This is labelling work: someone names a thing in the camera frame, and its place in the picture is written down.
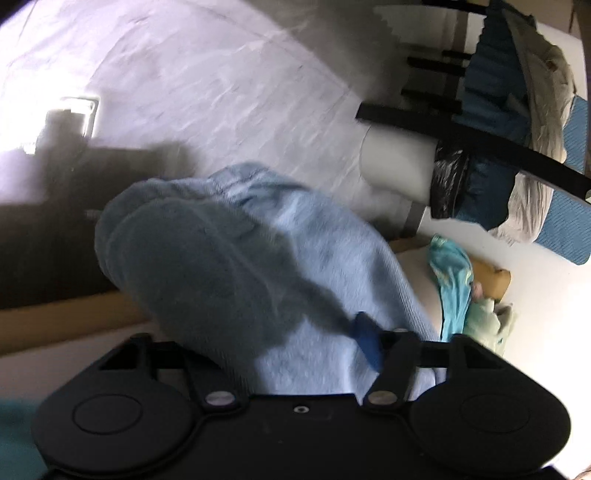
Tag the plain teal cloth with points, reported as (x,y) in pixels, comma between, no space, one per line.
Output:
(16,438)

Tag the light blue garment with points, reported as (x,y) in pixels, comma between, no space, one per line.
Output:
(231,258)

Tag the black furniture frame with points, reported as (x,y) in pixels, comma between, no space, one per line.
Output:
(461,131)

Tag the dark blue cloth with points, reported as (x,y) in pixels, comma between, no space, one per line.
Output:
(494,101)

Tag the white cylindrical bin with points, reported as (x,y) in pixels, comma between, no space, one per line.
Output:
(397,161)

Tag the beige garment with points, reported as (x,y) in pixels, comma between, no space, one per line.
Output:
(545,83)

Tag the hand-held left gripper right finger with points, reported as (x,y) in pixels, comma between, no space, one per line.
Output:
(367,339)

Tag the blue textured mat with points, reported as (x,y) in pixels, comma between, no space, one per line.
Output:
(570,226)

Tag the black plastic bag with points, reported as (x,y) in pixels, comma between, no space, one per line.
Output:
(450,180)

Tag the teal printed blanket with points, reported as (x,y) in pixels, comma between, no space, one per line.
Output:
(450,281)

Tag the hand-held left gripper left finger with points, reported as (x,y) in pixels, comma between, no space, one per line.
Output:
(203,370)

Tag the light green cloth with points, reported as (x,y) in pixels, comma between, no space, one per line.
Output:
(489,323)

